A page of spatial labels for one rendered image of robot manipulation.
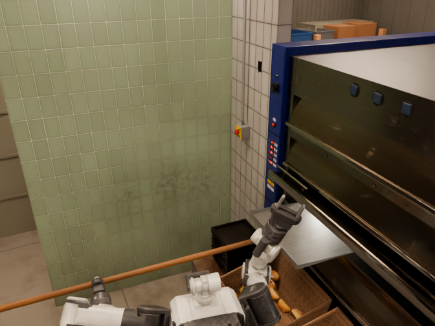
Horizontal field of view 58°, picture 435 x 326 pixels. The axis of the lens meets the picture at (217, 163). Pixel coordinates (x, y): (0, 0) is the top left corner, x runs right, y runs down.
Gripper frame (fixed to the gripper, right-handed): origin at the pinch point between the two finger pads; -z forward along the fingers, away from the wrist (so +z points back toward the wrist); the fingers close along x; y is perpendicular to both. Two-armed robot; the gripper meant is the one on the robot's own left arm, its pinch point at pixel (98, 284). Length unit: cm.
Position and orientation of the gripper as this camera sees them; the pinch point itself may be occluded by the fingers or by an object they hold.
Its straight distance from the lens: 204.4
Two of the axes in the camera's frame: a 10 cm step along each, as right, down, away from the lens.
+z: 3.7, 3.9, -8.4
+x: 0.2, 9.0, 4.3
